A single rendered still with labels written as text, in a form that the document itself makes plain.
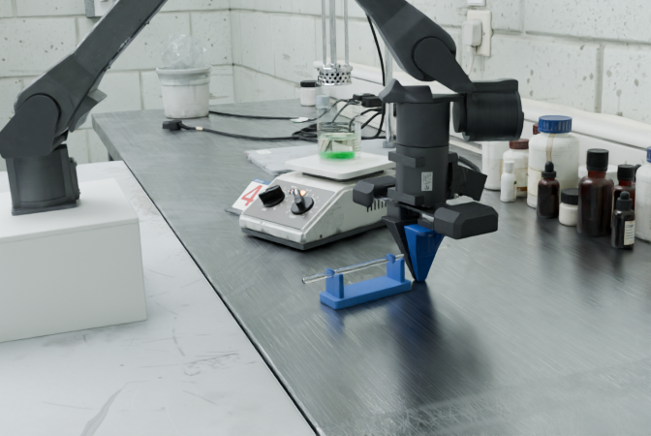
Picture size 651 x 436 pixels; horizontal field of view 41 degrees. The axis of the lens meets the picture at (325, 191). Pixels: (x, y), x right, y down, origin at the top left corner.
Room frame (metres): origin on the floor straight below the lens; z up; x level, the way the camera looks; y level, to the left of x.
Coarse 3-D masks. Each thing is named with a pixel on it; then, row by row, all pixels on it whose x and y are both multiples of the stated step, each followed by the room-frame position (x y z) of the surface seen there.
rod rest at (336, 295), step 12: (396, 264) 0.89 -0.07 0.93; (336, 276) 0.84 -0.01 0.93; (384, 276) 0.90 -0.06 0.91; (396, 276) 0.89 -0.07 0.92; (336, 288) 0.84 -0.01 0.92; (348, 288) 0.87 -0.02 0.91; (360, 288) 0.87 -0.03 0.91; (372, 288) 0.87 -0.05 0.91; (384, 288) 0.87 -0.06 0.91; (396, 288) 0.87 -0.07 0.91; (408, 288) 0.88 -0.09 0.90; (324, 300) 0.85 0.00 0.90; (336, 300) 0.83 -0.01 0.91; (348, 300) 0.84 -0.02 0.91; (360, 300) 0.85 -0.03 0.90
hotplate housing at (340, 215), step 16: (288, 176) 1.16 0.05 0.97; (304, 176) 1.15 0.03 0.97; (320, 176) 1.14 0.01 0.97; (368, 176) 1.14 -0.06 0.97; (336, 192) 1.07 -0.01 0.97; (352, 192) 1.08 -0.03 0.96; (336, 208) 1.06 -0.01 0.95; (352, 208) 1.08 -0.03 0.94; (368, 208) 1.11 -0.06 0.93; (384, 208) 1.13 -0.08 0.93; (240, 224) 1.11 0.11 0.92; (256, 224) 1.09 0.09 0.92; (272, 224) 1.07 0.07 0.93; (320, 224) 1.04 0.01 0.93; (336, 224) 1.06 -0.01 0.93; (352, 224) 1.08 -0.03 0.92; (368, 224) 1.11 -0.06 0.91; (384, 224) 1.13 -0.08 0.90; (272, 240) 1.07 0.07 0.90; (288, 240) 1.05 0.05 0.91; (304, 240) 1.03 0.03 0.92; (320, 240) 1.05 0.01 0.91
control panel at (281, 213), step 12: (276, 180) 1.15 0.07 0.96; (288, 192) 1.12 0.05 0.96; (312, 192) 1.09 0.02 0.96; (324, 192) 1.08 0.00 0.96; (252, 204) 1.12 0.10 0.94; (288, 204) 1.09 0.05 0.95; (252, 216) 1.10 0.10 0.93; (264, 216) 1.09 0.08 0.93; (276, 216) 1.08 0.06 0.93; (288, 216) 1.07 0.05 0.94; (300, 216) 1.06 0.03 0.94; (312, 216) 1.05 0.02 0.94; (300, 228) 1.03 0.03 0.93
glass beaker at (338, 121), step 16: (320, 112) 1.15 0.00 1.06; (336, 112) 1.13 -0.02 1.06; (352, 112) 1.14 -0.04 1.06; (320, 128) 1.15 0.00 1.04; (336, 128) 1.13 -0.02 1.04; (352, 128) 1.14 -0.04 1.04; (320, 144) 1.15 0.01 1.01; (336, 144) 1.13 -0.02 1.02; (352, 144) 1.14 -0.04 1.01; (320, 160) 1.15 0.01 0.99; (336, 160) 1.14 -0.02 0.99; (352, 160) 1.14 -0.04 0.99
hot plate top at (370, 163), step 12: (312, 156) 1.20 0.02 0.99; (372, 156) 1.19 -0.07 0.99; (384, 156) 1.18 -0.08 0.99; (288, 168) 1.16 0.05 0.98; (300, 168) 1.14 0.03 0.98; (312, 168) 1.12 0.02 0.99; (324, 168) 1.12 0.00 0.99; (336, 168) 1.12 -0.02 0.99; (348, 168) 1.11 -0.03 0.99; (360, 168) 1.11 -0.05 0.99; (372, 168) 1.12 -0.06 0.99; (384, 168) 1.14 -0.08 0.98
